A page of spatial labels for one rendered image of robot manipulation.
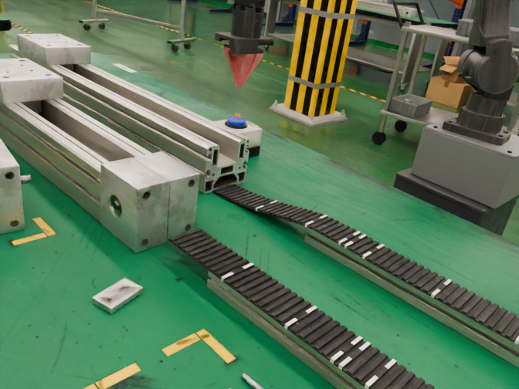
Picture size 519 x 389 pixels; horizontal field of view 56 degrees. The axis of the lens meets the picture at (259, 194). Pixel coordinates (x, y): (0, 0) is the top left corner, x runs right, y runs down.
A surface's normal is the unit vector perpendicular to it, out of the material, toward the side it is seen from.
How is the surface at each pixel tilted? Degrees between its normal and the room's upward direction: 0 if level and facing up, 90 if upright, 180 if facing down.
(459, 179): 90
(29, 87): 90
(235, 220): 0
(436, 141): 90
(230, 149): 90
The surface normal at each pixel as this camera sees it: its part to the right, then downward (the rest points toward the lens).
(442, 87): -0.68, 0.21
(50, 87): 0.71, 0.39
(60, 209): 0.13, -0.89
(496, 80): 0.02, 0.41
